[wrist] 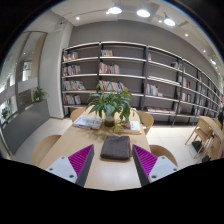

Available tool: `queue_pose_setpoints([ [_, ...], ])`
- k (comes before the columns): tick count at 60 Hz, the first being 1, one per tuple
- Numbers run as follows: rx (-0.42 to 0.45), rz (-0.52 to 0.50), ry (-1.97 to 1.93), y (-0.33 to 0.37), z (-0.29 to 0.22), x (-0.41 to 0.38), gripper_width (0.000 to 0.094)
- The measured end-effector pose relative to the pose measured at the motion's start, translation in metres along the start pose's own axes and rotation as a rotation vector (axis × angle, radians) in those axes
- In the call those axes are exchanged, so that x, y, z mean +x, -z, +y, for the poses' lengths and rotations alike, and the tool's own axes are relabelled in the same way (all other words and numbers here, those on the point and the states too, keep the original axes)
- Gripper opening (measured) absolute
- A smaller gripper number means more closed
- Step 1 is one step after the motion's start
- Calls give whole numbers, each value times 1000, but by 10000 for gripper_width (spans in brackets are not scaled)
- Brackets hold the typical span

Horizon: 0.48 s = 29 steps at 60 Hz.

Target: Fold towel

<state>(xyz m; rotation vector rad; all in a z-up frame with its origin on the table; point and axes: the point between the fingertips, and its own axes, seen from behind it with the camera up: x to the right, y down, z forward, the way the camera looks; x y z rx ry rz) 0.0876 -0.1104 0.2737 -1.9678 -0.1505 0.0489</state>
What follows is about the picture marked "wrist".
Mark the large white book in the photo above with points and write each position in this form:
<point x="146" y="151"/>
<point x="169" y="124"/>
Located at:
<point x="87" y="121"/>

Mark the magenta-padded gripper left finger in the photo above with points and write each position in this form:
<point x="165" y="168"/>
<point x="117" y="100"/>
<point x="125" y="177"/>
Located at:
<point x="63" y="167"/>

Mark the small green ledge plant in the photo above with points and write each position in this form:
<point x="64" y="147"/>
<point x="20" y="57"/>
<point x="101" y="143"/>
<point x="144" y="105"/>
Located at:
<point x="39" y="95"/>
<point x="5" y="113"/>

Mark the slatted wooden chair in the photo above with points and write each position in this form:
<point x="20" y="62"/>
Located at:
<point x="206" y="133"/>

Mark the grey bookshelf unit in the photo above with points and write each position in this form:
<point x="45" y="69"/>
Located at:
<point x="133" y="70"/>

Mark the yellow-edged picture book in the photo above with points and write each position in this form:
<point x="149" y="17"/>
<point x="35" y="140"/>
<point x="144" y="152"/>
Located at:
<point x="135" y="127"/>

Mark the zigzag patterned towel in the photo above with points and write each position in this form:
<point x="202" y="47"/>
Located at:
<point x="116" y="147"/>

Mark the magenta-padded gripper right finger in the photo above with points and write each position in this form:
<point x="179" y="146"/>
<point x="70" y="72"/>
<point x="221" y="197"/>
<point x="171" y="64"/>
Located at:
<point x="161" y="166"/>

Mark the green potted plant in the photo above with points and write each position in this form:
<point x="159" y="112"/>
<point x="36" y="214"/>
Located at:
<point x="111" y="105"/>

